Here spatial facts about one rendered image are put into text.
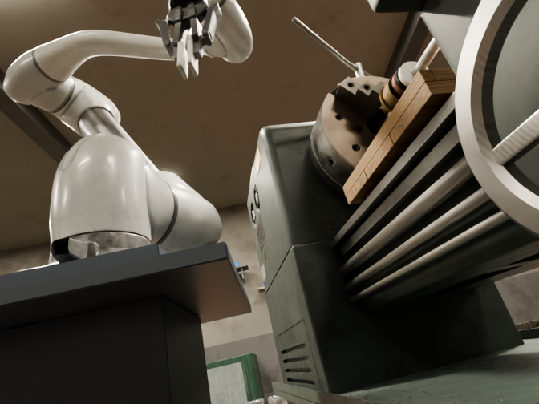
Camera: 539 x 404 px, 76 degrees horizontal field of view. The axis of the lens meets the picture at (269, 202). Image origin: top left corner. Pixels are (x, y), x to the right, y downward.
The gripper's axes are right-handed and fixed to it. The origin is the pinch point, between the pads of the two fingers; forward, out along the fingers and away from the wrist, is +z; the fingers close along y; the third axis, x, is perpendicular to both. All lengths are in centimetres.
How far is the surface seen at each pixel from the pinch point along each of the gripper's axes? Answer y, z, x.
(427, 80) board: -32.1, 22.7, 2.9
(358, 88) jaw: -31.3, -7.2, -22.9
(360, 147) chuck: -28.9, 4.1, -30.0
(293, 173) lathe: -12.2, -0.7, -40.2
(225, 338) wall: 202, -95, -626
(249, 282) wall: 144, -194, -623
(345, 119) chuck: -27.4, -4.2, -28.4
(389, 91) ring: -36.2, -0.6, -19.8
